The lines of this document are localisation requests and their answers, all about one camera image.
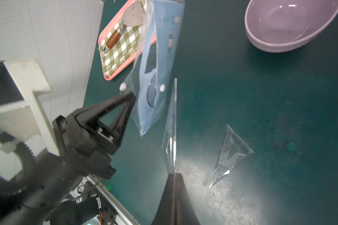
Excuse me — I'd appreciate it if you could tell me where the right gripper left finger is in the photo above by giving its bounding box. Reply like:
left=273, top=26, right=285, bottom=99
left=152, top=174, right=175, bottom=225

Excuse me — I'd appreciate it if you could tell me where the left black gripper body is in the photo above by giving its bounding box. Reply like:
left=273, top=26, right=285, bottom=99
left=52, top=115, right=120, bottom=180

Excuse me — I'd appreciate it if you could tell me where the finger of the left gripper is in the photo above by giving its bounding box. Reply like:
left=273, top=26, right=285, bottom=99
left=72, top=92, right=136, bottom=146

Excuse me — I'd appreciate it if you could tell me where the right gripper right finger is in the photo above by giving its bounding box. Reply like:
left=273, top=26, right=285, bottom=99
left=174, top=173, right=200, bottom=225

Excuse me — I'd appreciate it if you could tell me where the clear triangle ruler large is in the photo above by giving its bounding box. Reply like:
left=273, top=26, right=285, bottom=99
left=161, top=78, right=177, bottom=175

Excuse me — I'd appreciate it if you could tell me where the clear triangle ruler small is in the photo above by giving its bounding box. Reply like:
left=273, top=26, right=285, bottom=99
left=209, top=124, right=254, bottom=188

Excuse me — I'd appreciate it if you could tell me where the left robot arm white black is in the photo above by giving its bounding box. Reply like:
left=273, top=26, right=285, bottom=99
left=0, top=92, right=136, bottom=225

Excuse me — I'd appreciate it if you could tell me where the green checkered cloth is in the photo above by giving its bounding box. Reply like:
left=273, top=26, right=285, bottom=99
left=99, top=0, right=148, bottom=77

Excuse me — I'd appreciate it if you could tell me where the pink tray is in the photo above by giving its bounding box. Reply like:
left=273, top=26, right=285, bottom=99
left=98, top=0, right=158, bottom=81

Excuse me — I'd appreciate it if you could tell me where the pink bowl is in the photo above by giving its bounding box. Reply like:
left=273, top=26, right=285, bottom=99
left=245, top=0, right=338, bottom=53

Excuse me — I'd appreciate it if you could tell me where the left black corrugated cable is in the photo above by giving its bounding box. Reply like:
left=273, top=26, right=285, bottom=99
left=0, top=140, right=36, bottom=197

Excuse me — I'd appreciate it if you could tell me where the wooden handled spatula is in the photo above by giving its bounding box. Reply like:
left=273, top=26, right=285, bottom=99
left=103, top=1, right=145, bottom=54

